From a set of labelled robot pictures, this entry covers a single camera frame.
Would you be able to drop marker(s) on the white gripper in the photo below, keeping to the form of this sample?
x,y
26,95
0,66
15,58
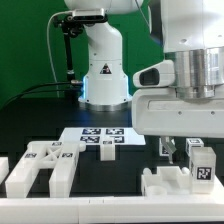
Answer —
x,y
157,111

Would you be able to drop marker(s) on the white chair seat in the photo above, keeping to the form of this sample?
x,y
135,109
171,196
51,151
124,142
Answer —
x,y
168,180

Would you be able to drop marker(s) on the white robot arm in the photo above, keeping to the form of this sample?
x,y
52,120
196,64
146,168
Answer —
x,y
183,95

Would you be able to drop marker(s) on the white tag sheet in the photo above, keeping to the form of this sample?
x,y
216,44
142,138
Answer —
x,y
94,135

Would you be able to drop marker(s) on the white U-shaped fixture wall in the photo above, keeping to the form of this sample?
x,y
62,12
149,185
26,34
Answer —
x,y
199,208

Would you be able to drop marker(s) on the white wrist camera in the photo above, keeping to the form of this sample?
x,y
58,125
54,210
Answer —
x,y
159,75

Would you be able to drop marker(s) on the white chair back frame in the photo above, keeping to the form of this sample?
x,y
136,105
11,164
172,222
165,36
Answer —
x,y
61,157

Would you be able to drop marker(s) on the black camera stand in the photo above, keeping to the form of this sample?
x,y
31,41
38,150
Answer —
x,y
72,27

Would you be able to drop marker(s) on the grey camera on stand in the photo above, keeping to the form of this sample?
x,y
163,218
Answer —
x,y
89,15

